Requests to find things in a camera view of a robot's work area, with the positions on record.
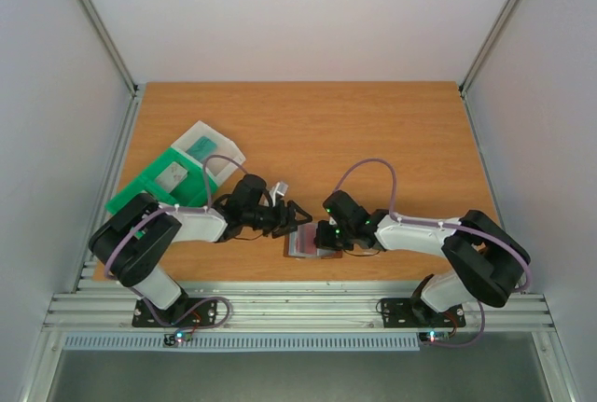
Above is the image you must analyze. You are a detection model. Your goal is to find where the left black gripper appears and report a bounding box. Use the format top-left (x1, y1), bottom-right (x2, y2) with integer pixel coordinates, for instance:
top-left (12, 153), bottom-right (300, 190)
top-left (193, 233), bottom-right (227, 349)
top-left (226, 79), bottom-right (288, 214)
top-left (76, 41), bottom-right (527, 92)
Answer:
top-left (243, 201), bottom-right (313, 239)

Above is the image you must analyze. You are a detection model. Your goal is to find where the white patterned credit card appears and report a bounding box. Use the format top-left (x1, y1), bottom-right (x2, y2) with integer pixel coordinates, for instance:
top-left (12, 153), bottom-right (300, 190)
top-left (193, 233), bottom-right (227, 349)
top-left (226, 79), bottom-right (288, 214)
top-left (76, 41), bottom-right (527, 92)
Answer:
top-left (155, 161), bottom-right (188, 192)

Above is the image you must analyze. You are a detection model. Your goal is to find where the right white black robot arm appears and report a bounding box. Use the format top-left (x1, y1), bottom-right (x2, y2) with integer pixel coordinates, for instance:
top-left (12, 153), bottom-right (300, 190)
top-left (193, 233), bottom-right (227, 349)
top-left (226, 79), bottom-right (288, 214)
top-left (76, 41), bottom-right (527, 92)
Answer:
top-left (314, 190), bottom-right (531, 327)

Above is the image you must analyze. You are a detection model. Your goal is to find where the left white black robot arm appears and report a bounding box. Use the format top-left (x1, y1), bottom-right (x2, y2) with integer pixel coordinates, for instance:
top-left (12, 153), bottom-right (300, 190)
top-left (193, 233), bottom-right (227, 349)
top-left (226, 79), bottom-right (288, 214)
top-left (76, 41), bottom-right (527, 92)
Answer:
top-left (88, 173), bottom-right (312, 326)

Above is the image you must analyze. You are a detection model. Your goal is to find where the teal card in bin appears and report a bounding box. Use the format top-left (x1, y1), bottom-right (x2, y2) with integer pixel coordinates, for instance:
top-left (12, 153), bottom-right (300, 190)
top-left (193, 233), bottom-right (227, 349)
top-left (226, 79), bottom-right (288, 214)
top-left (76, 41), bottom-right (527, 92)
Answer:
top-left (187, 136), bottom-right (217, 161)

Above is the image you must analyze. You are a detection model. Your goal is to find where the green plastic compartment tray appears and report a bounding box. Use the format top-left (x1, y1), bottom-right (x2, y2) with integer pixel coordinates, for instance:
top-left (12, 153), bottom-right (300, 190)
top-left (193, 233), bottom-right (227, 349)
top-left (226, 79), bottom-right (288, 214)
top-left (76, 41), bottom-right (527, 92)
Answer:
top-left (105, 147), bottom-right (207, 215)

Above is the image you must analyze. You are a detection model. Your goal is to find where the white translucent plastic bin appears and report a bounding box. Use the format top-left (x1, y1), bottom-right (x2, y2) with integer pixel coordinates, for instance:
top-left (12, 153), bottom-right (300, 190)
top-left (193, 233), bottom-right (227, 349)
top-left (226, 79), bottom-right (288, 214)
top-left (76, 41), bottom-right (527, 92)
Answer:
top-left (171, 121), bottom-right (246, 186)

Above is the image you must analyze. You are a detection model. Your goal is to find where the right controller board with leds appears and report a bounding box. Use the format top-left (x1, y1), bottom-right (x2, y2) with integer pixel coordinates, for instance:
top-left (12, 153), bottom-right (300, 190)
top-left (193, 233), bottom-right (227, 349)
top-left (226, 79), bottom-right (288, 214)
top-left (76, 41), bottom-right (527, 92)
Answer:
top-left (419, 329), bottom-right (455, 343)

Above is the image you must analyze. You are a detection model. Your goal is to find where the controller board with leds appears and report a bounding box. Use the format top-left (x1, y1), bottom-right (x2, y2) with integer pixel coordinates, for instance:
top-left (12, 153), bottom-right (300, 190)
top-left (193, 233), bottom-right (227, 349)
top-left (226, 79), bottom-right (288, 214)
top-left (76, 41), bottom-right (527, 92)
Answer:
top-left (419, 329), bottom-right (455, 343)
top-left (162, 331), bottom-right (193, 347)

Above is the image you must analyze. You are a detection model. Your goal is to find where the left controller board with leds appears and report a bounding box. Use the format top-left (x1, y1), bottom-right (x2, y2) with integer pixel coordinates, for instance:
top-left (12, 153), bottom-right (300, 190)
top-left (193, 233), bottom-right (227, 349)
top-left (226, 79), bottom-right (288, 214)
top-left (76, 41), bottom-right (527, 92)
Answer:
top-left (162, 331), bottom-right (193, 347)

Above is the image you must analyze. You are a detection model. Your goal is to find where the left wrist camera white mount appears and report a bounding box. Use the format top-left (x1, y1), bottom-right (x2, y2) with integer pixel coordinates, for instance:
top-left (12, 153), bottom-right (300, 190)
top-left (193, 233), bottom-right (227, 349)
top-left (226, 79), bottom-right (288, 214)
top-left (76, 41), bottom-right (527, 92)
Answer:
top-left (270, 181), bottom-right (288, 204)

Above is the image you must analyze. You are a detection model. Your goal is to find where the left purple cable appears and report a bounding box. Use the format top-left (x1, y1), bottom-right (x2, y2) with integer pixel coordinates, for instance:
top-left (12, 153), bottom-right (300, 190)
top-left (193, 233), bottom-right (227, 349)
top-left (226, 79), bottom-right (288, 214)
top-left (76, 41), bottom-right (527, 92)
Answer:
top-left (103, 154), bottom-right (253, 331)

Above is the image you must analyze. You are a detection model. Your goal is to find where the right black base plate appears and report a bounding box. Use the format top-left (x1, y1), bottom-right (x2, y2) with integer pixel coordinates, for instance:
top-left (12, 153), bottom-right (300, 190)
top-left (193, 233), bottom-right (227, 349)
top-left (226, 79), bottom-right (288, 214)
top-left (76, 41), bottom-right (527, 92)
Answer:
top-left (376, 298), bottom-right (466, 328)

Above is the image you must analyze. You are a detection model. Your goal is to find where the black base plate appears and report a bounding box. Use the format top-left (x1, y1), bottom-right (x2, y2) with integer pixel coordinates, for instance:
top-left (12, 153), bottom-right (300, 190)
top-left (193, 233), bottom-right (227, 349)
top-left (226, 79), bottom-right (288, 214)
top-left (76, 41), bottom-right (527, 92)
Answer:
top-left (376, 298), bottom-right (466, 328)
top-left (132, 297), bottom-right (218, 328)

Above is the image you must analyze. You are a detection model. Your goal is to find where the grey slotted cable duct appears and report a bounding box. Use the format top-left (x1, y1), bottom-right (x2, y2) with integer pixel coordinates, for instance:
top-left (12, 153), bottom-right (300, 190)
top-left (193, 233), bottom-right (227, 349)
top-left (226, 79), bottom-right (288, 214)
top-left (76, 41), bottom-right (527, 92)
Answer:
top-left (62, 332), bottom-right (420, 353)

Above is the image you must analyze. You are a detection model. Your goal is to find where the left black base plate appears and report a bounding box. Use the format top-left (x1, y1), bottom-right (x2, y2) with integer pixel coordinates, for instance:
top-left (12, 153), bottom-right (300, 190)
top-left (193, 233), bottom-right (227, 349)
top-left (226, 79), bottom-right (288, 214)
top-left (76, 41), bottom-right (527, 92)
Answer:
top-left (132, 297), bottom-right (218, 328)

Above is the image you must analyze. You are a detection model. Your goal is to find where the aluminium frame rail front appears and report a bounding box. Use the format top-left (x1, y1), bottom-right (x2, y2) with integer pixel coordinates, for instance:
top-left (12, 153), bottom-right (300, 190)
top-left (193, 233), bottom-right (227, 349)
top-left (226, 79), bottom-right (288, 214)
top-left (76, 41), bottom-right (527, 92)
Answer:
top-left (42, 279), bottom-right (555, 333)

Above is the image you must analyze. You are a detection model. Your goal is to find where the left aluminium corner post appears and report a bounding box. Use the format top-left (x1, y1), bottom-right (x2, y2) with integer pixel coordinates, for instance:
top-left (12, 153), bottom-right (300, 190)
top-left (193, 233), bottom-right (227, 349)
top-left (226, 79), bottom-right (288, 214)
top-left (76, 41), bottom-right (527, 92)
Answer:
top-left (77, 0), bottom-right (138, 97)

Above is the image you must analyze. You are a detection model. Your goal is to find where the aluminium corner post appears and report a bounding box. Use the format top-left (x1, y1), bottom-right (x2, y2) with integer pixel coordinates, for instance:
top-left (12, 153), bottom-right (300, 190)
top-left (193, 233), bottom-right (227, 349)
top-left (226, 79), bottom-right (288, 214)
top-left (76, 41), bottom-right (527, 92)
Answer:
top-left (458, 0), bottom-right (522, 99)
top-left (77, 0), bottom-right (138, 97)

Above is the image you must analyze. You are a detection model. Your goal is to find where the right aluminium corner post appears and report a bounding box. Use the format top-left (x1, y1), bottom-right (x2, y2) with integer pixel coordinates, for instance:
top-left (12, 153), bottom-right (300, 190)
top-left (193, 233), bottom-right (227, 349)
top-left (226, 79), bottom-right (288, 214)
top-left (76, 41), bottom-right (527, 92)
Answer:
top-left (458, 0), bottom-right (522, 99)

